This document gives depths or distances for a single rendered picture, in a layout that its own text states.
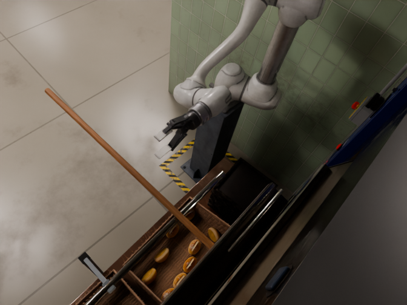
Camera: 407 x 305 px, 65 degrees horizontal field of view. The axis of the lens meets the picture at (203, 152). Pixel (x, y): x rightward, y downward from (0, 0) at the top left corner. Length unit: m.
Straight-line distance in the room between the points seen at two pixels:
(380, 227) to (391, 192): 0.07
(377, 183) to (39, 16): 4.07
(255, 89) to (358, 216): 1.34
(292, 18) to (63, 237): 2.20
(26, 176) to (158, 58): 1.79
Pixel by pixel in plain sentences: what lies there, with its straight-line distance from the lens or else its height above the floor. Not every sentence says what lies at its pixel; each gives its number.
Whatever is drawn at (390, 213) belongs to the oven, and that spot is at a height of 2.10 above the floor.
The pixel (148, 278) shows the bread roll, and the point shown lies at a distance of 1.94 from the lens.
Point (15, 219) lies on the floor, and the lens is 2.93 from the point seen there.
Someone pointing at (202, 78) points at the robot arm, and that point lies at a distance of 1.49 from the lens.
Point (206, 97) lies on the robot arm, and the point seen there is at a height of 1.54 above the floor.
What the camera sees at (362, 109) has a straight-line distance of 1.63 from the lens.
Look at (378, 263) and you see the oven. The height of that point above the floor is 2.10.
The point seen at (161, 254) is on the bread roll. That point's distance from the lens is 1.96.
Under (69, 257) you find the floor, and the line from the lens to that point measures 2.71.
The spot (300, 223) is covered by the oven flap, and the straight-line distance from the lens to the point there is 0.89.
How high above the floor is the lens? 2.57
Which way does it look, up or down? 60 degrees down
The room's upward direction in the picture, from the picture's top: 14 degrees clockwise
